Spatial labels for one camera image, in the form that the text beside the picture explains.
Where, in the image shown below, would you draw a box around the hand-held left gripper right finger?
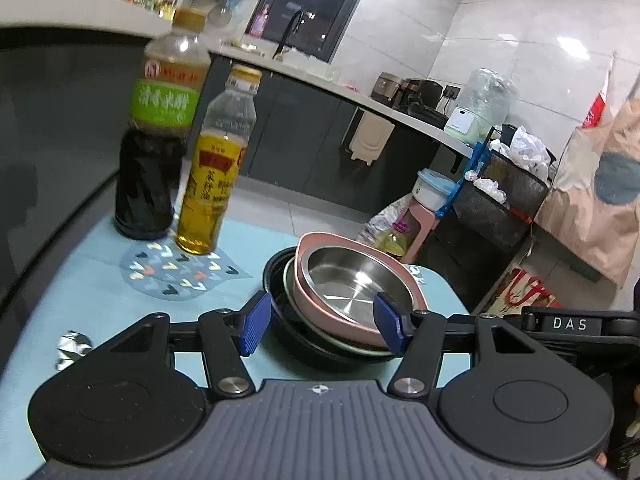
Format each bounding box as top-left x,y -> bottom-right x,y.
374,291 -> 576,403

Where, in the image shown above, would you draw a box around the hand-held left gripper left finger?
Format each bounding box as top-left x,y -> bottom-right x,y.
65,290 -> 273,403

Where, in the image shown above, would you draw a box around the pink square plate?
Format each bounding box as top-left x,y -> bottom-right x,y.
295,231 -> 430,351

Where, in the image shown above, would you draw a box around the black plastic bowl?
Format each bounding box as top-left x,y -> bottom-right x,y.
261,246 -> 396,367

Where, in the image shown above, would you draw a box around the stainless steel bowl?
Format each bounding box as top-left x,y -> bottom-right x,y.
305,246 -> 401,322

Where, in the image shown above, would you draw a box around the red gift bag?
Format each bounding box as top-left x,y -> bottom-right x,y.
482,267 -> 563,318

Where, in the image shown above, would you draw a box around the large yellow oil bottle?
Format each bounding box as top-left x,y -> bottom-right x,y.
374,220 -> 412,261

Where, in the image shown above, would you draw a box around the grey heart-shaped patterned coaster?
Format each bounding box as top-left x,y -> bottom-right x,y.
120,240 -> 253,303

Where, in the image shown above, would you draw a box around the pink stool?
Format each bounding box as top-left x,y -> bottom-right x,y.
400,195 -> 443,265

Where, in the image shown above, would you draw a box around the patterned plastic bag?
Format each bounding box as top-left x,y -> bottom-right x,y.
357,194 -> 416,253

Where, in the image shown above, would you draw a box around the beige patterned apron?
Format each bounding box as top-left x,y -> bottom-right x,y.
535,55 -> 640,288

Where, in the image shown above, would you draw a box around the oil bottle yellow label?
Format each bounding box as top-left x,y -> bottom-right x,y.
175,64 -> 263,256

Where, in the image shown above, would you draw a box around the blue lidded container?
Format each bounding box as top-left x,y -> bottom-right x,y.
412,169 -> 458,211

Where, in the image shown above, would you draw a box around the black mesh cart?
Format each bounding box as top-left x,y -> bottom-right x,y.
440,125 -> 558,311

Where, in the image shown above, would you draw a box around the light blue table cloth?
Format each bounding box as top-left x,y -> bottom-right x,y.
0,212 -> 473,401

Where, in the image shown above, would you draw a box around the small white plastic bag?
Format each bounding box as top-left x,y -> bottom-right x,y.
465,170 -> 511,206

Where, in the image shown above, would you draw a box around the dark sauce bottle green label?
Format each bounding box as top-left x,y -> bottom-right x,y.
114,7 -> 212,241

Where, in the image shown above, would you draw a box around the large white plastic bag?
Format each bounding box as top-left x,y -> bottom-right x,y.
492,126 -> 551,183

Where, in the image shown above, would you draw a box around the crumpled foil piece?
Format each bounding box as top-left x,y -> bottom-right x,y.
56,331 -> 93,372

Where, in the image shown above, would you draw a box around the beige hanging bin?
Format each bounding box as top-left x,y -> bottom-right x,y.
350,110 -> 396,166

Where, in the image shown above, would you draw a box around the dark kitchen cabinets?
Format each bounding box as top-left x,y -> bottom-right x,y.
0,27 -> 476,311

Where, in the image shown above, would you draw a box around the white water dispenser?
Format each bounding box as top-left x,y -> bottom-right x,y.
444,105 -> 493,143

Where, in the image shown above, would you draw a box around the black air fryer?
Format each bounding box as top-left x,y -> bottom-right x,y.
402,77 -> 451,128

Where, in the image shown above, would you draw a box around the rice cooker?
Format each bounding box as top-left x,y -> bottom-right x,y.
374,72 -> 412,106

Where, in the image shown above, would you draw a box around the black faucet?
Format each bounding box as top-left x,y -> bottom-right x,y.
274,9 -> 303,58

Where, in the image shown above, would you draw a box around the pink soap bottle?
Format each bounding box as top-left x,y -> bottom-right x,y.
248,2 -> 271,38

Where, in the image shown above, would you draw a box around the dark framed window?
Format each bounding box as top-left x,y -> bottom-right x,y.
260,0 -> 378,63

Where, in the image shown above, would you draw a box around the white kitchen countertop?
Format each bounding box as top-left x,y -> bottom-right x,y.
0,0 -> 481,161

